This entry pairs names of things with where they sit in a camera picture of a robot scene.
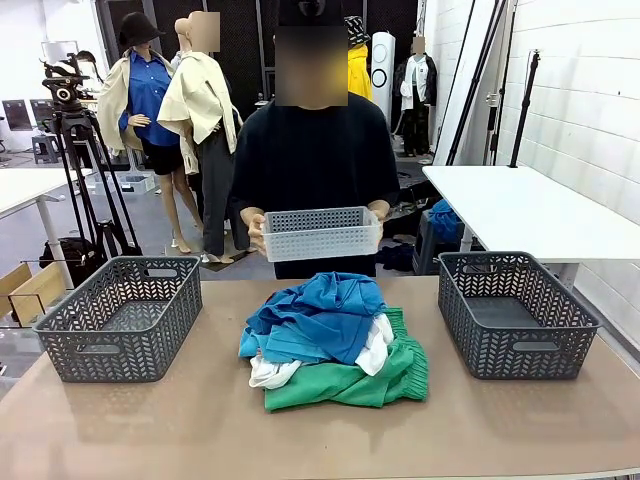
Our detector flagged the person's right hand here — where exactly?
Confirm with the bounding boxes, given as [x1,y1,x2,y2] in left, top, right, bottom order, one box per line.
[247,213,269,257]

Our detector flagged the light grey perforated basket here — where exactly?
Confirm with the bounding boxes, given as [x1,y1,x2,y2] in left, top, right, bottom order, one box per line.
[260,205,384,263]

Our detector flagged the blue polo shirt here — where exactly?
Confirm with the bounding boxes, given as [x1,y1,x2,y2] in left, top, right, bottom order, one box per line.
[247,271,389,366]

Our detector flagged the white t-shirt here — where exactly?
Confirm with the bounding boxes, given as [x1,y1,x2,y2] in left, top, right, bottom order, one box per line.
[248,312,396,390]

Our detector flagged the green shorts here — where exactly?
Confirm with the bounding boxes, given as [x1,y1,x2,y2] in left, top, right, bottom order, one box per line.
[263,307,431,413]

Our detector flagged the dark clothes pile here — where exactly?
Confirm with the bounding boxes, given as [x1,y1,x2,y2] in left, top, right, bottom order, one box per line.
[374,242,416,274]

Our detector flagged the grey plastic stool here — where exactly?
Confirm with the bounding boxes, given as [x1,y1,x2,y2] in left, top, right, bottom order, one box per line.
[412,209,469,276]
[31,133,64,165]

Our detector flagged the blue cloth bundle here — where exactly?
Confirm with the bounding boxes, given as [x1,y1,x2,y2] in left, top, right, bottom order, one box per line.
[428,198,466,244]

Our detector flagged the person in black t-shirt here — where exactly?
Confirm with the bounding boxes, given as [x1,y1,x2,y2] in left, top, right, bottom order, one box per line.
[228,0,401,280]

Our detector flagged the white floor box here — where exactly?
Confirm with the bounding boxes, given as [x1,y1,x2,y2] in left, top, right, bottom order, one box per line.
[94,172,156,196]

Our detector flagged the mannequin with black jacket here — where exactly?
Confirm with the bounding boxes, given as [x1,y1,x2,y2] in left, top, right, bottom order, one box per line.
[393,35,439,157]

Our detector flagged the mannequin with cream jacket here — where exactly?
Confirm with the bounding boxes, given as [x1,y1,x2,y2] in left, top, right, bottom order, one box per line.
[157,10,251,265]

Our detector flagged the white table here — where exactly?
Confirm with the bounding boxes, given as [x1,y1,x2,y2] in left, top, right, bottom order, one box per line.
[422,164,640,291]
[0,167,96,289]

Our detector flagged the mannequin with yellow hoodie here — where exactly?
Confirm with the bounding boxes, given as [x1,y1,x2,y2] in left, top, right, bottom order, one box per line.
[343,15,375,101]

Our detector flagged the white standing air conditioner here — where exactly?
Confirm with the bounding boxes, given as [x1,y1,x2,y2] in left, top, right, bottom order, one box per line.
[371,31,396,134]

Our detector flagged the dark grey plastic basket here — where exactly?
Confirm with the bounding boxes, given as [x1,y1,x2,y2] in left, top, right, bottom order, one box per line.
[437,251,601,381]
[32,255,204,384]

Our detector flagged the black leaning light stand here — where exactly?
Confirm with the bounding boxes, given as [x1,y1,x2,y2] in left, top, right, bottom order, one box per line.
[444,0,519,167]

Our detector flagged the mannequin with blue shirt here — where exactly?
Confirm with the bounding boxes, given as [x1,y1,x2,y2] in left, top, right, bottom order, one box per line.
[97,12,204,254]

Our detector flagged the black upright pole stand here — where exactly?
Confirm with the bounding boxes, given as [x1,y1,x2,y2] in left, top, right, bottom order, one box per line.
[508,49,544,169]

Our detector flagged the black bag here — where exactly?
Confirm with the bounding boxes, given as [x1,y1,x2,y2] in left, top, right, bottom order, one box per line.
[38,219,144,289]

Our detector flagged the wooden board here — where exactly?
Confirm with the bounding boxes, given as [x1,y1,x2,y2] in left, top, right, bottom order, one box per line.
[0,260,69,326]

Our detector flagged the black camera tripod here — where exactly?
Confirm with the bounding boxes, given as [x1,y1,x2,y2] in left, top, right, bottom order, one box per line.
[52,109,144,261]

